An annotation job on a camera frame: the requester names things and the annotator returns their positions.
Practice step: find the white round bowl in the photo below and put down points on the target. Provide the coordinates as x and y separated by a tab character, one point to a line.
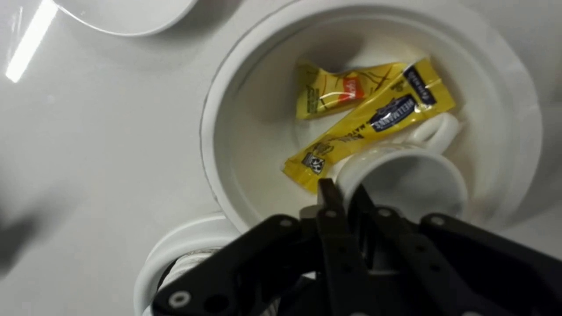
250	127

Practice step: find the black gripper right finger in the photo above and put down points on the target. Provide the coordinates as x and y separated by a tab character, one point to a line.
360	208

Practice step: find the yellow mustard packet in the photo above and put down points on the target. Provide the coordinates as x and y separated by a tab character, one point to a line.
415	96

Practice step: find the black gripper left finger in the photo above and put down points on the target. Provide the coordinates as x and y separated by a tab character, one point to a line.
330	201

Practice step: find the white grommet with cables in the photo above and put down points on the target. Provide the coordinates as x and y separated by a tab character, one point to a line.
178	252

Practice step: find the small white plate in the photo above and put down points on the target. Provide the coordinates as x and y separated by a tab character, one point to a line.
127	19

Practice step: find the white mug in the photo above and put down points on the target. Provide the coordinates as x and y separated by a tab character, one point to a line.
409	173

